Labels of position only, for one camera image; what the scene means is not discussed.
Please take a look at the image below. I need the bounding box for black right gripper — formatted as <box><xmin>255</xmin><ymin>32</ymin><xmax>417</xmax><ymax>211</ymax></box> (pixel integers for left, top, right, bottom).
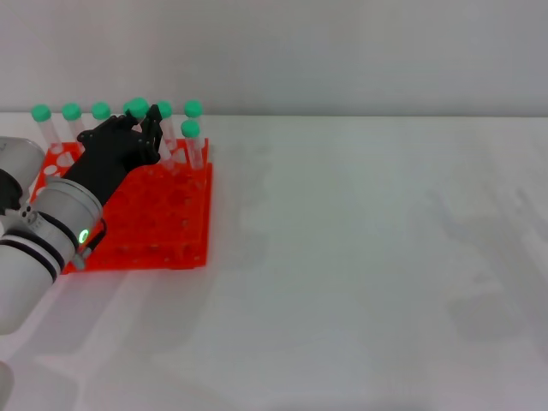
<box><xmin>62</xmin><ymin>122</ymin><xmax>163</xmax><ymax>203</ymax></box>

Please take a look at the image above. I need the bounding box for orange test tube rack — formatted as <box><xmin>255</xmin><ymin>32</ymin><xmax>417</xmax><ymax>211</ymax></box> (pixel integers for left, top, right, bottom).
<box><xmin>39</xmin><ymin>137</ymin><xmax>214</xmax><ymax>275</ymax></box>

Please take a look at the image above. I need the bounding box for wrist cable with metal plug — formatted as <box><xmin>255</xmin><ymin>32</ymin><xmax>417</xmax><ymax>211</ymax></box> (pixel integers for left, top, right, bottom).
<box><xmin>73</xmin><ymin>218</ymin><xmax>107</xmax><ymax>271</ymax></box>

